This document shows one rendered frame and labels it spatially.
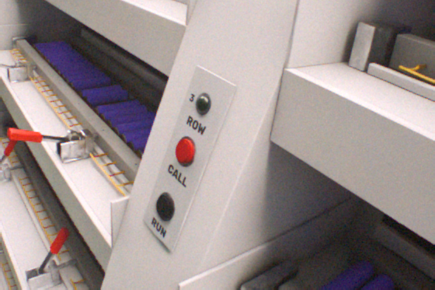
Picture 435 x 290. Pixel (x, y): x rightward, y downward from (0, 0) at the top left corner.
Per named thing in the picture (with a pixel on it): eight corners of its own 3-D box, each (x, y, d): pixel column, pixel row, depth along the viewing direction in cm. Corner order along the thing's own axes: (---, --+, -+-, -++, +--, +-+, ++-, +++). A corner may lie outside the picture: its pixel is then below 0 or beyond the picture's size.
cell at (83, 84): (110, 89, 64) (72, 95, 60) (106, 85, 65) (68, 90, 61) (110, 78, 63) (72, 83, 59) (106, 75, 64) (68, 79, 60)
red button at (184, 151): (184, 168, 26) (193, 145, 26) (171, 156, 27) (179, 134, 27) (196, 168, 27) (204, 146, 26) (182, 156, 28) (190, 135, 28)
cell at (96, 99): (121, 92, 61) (81, 99, 57) (125, 87, 59) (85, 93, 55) (124, 103, 60) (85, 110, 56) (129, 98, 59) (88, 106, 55)
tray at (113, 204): (113, 284, 35) (111, 202, 31) (-13, 72, 76) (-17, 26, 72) (270, 218, 47) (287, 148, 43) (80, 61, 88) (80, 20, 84)
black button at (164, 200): (164, 222, 27) (172, 203, 27) (152, 209, 28) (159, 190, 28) (175, 221, 28) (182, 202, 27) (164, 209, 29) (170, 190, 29)
